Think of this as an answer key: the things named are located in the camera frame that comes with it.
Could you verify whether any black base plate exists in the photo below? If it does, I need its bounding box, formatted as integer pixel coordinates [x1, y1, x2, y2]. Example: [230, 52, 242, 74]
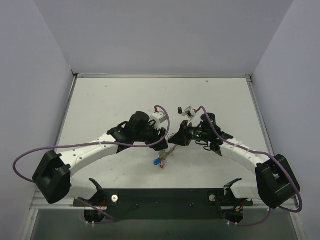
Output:
[73, 188, 253, 221]

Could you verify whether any red capped key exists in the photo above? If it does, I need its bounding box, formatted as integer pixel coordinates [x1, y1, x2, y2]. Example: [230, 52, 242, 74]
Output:
[159, 158, 167, 169]

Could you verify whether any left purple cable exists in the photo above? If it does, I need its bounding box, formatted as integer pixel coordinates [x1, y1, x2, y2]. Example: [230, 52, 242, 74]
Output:
[12, 104, 171, 183]

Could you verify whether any blue capped key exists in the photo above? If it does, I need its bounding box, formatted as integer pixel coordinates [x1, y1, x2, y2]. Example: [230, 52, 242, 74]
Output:
[153, 157, 162, 166]

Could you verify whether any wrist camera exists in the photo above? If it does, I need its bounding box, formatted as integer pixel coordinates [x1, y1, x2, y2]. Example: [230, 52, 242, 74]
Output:
[182, 106, 197, 121]
[150, 111, 168, 125]

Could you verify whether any black capped key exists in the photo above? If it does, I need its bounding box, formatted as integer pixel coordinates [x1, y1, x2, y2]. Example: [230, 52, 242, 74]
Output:
[177, 107, 183, 115]

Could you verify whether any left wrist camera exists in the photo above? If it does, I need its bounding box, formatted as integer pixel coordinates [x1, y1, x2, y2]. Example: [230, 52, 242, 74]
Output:
[150, 111, 168, 125]

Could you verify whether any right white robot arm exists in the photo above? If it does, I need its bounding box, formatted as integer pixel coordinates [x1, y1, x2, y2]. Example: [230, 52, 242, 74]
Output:
[168, 113, 301, 209]

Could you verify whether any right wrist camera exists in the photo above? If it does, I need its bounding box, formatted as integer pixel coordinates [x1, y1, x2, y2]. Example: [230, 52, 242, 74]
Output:
[182, 106, 197, 121]

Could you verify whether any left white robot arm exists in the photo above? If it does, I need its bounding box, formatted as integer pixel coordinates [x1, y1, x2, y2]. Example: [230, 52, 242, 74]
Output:
[32, 111, 169, 206]

